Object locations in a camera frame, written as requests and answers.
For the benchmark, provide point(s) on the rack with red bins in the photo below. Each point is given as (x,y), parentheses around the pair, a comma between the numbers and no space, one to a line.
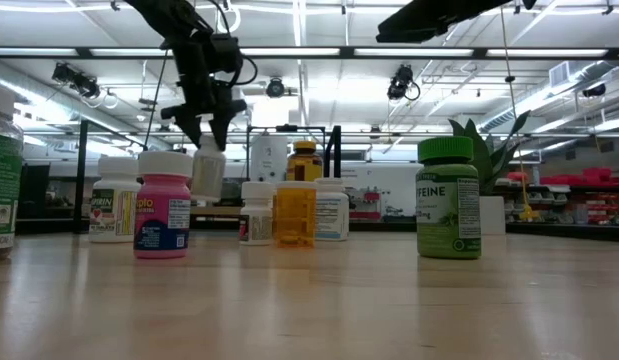
(594,175)

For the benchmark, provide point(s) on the white bottle blue label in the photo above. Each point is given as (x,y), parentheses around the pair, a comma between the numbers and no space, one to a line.
(334,210)

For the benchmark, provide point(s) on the pink bottle white cap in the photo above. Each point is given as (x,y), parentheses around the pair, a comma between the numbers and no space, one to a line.
(161,225)

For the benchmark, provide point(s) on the orange vial white cap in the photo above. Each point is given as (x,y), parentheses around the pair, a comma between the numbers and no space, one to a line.
(295,215)

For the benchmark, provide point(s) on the green potted plant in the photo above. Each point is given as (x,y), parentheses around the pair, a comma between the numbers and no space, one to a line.
(491,165)

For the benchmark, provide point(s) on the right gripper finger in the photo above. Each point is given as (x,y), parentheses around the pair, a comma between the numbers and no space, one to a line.
(404,27)

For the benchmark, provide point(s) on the white plant pot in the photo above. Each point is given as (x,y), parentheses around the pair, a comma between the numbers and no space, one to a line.
(493,215)

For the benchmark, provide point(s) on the black background cabinet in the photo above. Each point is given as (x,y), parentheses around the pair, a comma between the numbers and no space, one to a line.
(34,192)

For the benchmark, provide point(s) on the white aspirin bottle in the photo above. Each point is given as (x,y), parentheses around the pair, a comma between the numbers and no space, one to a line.
(114,210)

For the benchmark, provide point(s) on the overhead light bar frame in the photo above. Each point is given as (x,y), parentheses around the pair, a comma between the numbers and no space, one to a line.
(347,52)

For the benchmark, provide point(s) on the clear bottle green label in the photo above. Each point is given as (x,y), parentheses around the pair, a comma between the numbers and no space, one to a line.
(4,175)

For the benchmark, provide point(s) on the wooden shelf board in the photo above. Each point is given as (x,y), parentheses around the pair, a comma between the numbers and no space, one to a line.
(219,211)

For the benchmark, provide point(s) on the slim white medicine bottle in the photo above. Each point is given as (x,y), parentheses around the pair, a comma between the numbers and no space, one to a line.
(208,175)

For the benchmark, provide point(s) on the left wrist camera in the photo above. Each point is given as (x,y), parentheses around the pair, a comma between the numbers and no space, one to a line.
(226,52)

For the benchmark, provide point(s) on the amber bottle yellow cap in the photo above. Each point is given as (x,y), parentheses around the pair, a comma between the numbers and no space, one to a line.
(304,165)

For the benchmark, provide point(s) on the yellow hanging tool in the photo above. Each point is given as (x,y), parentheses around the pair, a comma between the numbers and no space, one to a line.
(529,214)

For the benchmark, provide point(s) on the green caffeine bottle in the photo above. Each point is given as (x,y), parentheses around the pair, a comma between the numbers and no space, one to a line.
(446,210)

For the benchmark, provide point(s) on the black aluminium table frame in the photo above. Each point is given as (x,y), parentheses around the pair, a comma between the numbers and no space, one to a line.
(389,226)

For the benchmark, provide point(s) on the black mounted camera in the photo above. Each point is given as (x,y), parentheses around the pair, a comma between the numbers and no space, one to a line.
(400,85)
(275,88)
(79,82)

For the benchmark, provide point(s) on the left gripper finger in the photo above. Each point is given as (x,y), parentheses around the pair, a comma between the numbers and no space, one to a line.
(220,131)
(191,129)

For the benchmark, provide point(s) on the small white medicine bottle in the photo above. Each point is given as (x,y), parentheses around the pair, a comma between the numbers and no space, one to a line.
(256,200)

